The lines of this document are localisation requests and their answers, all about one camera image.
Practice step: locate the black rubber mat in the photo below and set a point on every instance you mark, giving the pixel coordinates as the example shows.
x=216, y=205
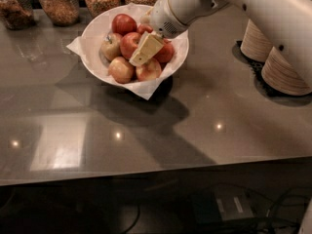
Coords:
x=256, y=67

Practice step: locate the paper bowl stack back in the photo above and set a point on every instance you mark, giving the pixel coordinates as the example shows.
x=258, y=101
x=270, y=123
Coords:
x=255, y=45

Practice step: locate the paper bowl stack front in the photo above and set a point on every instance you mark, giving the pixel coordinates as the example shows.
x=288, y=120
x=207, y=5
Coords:
x=281, y=76

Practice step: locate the glass jar dark granola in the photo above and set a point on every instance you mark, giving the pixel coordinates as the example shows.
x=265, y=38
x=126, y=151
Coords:
x=16, y=14

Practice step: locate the pale apple bottom left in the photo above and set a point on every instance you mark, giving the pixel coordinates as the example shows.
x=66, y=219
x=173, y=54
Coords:
x=121, y=70

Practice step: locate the white paper liner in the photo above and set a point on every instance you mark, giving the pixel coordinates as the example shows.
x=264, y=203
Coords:
x=146, y=88

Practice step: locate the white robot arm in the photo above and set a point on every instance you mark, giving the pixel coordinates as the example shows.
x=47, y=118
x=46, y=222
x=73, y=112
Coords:
x=287, y=24

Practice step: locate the pale apple bottom right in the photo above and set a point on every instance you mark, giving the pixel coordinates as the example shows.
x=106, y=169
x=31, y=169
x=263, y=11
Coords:
x=149, y=71

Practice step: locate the paper bowl stack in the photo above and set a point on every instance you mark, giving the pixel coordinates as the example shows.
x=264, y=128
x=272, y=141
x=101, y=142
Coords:
x=281, y=76
x=255, y=45

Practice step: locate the pale apple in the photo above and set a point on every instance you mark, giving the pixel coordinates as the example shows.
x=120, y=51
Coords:
x=149, y=71
x=121, y=70

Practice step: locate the glass jar brown cereal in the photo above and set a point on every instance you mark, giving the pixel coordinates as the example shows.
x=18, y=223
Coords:
x=61, y=12

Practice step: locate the yellow-green apple left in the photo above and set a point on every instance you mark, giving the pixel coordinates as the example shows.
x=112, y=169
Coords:
x=110, y=46

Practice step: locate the white bowl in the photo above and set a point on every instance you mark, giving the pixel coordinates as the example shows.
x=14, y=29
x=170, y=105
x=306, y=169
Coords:
x=94, y=36

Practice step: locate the black box under table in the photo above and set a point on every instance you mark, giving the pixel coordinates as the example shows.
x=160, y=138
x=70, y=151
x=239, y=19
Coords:
x=221, y=205

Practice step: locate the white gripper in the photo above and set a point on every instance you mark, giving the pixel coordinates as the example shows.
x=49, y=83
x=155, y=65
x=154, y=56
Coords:
x=165, y=17

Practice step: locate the red apple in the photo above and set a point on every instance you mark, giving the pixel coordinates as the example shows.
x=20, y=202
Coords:
x=166, y=53
x=123, y=24
x=129, y=44
x=144, y=28

